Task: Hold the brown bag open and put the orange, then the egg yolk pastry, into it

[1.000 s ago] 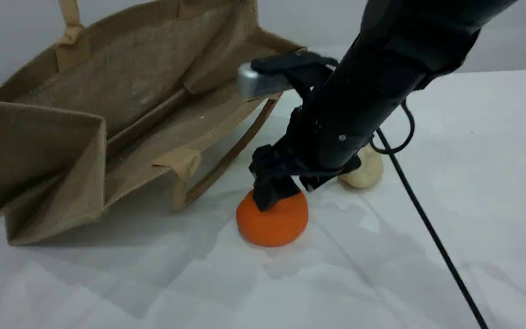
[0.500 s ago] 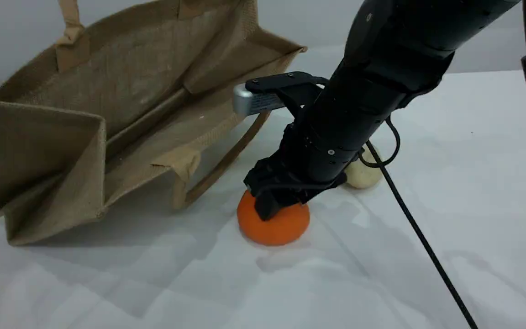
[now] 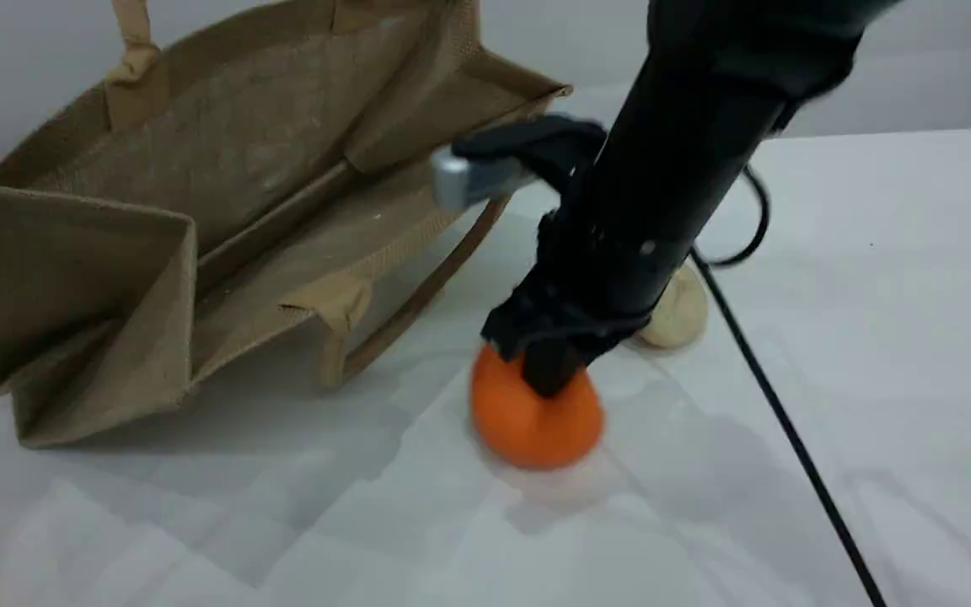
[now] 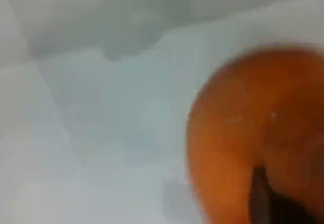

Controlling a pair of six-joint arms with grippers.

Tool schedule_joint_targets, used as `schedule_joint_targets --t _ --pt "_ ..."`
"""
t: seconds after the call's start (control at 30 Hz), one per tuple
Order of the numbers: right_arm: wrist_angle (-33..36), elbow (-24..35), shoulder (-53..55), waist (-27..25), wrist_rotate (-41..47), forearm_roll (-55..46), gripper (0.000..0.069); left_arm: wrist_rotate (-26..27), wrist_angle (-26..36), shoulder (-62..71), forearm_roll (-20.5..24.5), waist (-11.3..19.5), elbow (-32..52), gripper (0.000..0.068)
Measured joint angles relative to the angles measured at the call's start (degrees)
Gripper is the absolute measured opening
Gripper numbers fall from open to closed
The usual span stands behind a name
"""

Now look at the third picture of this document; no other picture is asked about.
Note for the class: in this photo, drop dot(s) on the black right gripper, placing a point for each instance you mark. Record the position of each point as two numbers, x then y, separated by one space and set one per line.
553 320

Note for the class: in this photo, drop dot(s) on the orange pear-shaped toy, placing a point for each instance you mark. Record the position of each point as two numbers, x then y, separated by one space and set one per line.
536 430

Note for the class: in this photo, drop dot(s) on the pale egg yolk pastry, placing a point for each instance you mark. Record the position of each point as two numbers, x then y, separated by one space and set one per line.
681 320

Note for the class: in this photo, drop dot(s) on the brown jute tote bag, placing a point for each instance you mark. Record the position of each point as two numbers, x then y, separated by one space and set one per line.
224 143

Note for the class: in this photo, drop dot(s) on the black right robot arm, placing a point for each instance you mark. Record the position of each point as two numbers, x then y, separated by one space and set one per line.
688 126

